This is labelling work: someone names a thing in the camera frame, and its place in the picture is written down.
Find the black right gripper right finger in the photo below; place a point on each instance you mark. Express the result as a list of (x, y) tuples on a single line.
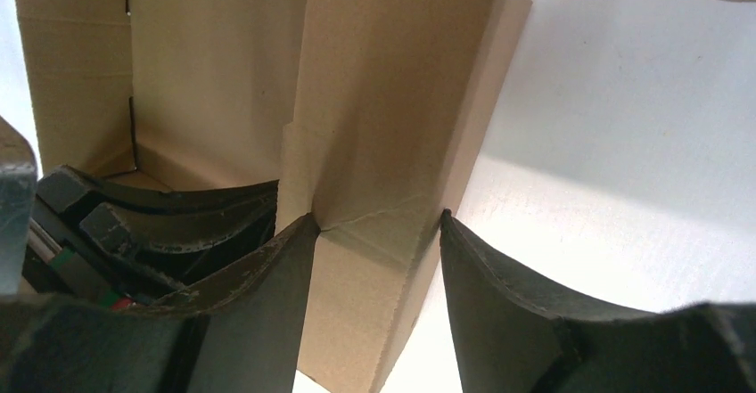
[(515, 330)]

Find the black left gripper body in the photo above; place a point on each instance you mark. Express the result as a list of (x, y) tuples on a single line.
[(57, 241)]

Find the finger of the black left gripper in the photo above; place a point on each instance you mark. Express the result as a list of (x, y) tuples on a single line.
[(67, 189), (126, 232)]

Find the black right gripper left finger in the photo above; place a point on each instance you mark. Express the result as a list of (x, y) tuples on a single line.
[(238, 330)]

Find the brown cardboard box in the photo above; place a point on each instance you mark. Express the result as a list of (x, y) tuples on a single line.
[(369, 114)]

